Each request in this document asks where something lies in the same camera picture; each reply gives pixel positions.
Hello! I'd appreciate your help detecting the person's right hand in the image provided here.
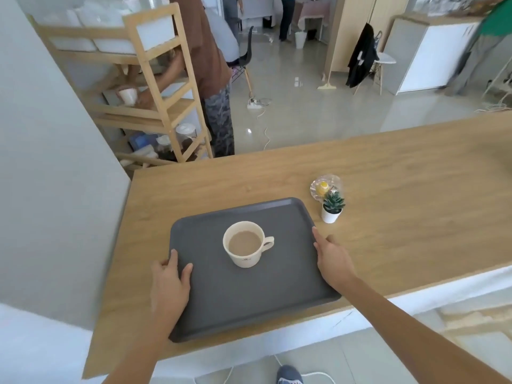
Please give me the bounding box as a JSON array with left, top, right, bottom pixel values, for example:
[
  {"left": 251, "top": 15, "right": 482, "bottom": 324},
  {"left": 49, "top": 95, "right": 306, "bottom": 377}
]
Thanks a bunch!
[{"left": 312, "top": 226, "right": 358, "bottom": 290}]

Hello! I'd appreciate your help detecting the table with pink cloth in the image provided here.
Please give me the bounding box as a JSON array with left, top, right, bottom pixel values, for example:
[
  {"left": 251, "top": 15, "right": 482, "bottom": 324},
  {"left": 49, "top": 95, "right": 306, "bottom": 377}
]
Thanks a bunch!
[{"left": 297, "top": 0, "right": 332, "bottom": 31}]

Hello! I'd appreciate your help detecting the person's left hand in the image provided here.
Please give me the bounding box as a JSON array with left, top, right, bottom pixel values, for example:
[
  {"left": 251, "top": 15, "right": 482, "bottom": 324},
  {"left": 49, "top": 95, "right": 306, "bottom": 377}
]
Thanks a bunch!
[{"left": 151, "top": 249, "right": 194, "bottom": 317}]

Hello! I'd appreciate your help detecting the white floor cable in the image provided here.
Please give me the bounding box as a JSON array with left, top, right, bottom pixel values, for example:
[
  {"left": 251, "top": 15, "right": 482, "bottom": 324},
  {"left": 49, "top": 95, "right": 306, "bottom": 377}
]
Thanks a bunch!
[{"left": 216, "top": 354, "right": 337, "bottom": 384}]

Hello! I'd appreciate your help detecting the light wooden wardrobe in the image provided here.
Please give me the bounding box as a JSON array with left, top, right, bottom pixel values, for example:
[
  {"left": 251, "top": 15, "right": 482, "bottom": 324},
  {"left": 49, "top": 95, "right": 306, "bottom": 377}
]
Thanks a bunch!
[{"left": 322, "top": 0, "right": 413, "bottom": 77}]

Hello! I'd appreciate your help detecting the white storage bin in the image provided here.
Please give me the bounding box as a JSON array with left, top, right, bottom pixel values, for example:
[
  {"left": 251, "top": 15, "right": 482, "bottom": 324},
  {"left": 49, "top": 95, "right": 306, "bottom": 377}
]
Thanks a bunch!
[
  {"left": 40, "top": 10, "right": 98, "bottom": 52},
  {"left": 120, "top": 0, "right": 177, "bottom": 52},
  {"left": 76, "top": 2, "right": 138, "bottom": 55}
]

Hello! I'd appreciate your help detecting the dark grey plastic tray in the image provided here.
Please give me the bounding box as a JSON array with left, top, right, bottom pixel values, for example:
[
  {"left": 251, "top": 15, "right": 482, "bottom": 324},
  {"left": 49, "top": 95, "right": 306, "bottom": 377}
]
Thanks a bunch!
[{"left": 168, "top": 197, "right": 343, "bottom": 343}]

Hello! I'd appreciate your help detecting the floor squeegee with wooden handle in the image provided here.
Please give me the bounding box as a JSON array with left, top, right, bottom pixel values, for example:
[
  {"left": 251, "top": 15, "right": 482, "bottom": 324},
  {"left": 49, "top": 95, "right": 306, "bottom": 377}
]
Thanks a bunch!
[{"left": 318, "top": 56, "right": 338, "bottom": 91}]

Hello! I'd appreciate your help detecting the black jacket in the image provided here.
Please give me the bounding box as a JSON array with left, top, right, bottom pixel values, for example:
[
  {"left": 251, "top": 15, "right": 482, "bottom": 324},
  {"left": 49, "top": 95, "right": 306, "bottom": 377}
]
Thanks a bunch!
[{"left": 346, "top": 22, "right": 380, "bottom": 89}]

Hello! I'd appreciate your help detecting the clear jar with dark contents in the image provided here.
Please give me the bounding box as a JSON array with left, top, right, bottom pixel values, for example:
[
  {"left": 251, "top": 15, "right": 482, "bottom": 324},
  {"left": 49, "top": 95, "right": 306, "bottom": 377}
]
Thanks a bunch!
[{"left": 155, "top": 135, "right": 173, "bottom": 157}]

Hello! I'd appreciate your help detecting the wooden shelf rack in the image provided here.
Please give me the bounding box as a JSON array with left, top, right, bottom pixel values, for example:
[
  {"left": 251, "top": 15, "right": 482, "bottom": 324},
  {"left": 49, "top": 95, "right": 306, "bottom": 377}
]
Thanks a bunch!
[{"left": 27, "top": 1, "right": 214, "bottom": 169}]

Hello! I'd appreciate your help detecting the white cup of milky coffee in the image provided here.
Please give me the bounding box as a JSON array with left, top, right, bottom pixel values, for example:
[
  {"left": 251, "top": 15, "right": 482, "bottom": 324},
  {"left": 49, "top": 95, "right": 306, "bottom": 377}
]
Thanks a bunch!
[{"left": 222, "top": 221, "right": 275, "bottom": 269}]

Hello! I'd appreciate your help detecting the white cabinet with wooden top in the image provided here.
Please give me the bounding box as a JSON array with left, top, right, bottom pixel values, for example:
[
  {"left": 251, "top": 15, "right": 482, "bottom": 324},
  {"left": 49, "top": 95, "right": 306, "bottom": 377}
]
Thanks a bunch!
[{"left": 381, "top": 13, "right": 486, "bottom": 97}]

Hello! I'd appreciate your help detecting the clear plastic cup with yellow item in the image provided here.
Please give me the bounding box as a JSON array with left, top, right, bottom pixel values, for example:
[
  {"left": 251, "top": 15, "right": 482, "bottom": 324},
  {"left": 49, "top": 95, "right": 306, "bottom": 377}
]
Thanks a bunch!
[{"left": 310, "top": 174, "right": 343, "bottom": 203}]

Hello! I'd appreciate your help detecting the blue container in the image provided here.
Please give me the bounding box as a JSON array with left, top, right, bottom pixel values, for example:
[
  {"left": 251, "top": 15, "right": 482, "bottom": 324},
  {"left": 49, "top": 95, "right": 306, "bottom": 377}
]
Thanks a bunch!
[{"left": 129, "top": 133, "right": 152, "bottom": 151}]

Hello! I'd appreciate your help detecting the white power cable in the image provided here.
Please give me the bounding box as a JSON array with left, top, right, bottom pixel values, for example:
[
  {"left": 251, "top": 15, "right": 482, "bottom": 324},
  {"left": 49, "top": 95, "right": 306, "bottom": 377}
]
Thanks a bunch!
[{"left": 257, "top": 109, "right": 273, "bottom": 151}]

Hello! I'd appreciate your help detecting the person's left forearm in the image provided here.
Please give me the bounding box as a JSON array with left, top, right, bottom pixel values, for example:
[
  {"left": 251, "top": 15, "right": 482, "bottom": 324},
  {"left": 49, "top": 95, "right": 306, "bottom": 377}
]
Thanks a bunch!
[{"left": 102, "top": 309, "right": 190, "bottom": 384}]

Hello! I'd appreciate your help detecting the small succulent in white pot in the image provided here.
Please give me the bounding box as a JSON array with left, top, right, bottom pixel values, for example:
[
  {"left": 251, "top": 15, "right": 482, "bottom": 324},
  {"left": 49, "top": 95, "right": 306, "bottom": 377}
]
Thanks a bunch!
[{"left": 321, "top": 190, "right": 346, "bottom": 225}]

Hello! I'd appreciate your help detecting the person's right forearm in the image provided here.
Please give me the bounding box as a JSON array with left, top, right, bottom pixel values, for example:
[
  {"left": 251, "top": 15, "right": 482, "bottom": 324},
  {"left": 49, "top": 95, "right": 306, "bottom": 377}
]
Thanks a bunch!
[{"left": 333, "top": 274, "right": 512, "bottom": 384}]

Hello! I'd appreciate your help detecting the black chair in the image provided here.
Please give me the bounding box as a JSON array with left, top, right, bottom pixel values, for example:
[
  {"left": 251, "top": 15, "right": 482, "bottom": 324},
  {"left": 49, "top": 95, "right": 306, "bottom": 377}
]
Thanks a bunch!
[{"left": 230, "top": 26, "right": 255, "bottom": 83}]

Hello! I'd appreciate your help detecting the white wire rack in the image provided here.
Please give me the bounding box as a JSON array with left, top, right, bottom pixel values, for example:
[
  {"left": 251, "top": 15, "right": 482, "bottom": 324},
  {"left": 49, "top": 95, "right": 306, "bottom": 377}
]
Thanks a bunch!
[{"left": 474, "top": 56, "right": 512, "bottom": 113}]

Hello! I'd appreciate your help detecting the white chair with wooden legs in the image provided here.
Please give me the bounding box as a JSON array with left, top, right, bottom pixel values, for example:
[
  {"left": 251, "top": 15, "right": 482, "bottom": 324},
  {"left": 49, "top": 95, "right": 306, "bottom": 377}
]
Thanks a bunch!
[{"left": 354, "top": 30, "right": 397, "bottom": 96}]

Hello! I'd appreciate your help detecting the person's grey shoe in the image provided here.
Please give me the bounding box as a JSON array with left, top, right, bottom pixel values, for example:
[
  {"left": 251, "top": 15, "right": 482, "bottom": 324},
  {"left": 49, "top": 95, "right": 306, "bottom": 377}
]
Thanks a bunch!
[{"left": 275, "top": 365, "right": 304, "bottom": 384}]

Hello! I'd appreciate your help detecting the clear jar with white lid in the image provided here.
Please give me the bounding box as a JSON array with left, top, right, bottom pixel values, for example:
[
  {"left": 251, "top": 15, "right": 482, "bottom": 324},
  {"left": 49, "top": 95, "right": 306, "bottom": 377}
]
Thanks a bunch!
[{"left": 175, "top": 123, "right": 197, "bottom": 151}]

